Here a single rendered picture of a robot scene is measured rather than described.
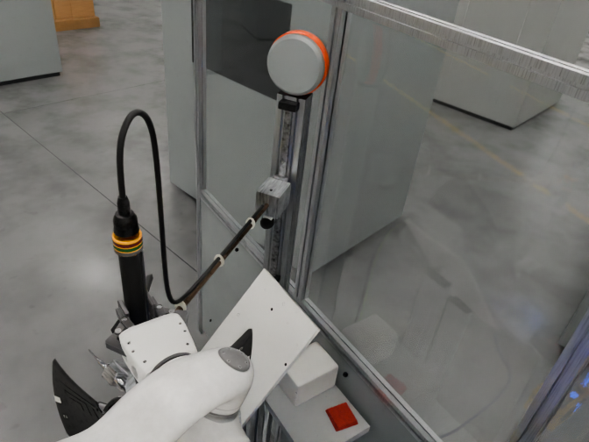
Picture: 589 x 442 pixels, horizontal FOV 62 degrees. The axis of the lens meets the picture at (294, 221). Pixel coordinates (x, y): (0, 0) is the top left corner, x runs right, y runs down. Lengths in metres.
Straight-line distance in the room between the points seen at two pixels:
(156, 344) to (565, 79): 0.81
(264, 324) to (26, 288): 2.40
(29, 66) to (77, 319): 4.14
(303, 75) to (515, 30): 5.34
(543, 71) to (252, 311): 0.90
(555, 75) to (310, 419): 1.21
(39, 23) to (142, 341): 6.09
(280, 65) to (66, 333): 2.29
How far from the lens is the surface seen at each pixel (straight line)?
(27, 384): 3.01
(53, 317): 3.31
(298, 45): 1.29
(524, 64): 1.03
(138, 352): 0.79
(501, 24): 6.58
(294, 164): 1.40
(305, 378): 1.65
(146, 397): 0.62
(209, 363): 0.64
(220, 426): 0.69
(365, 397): 1.74
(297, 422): 1.69
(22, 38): 6.70
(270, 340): 1.33
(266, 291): 1.37
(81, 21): 9.05
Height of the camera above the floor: 2.26
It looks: 34 degrees down
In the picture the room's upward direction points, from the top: 7 degrees clockwise
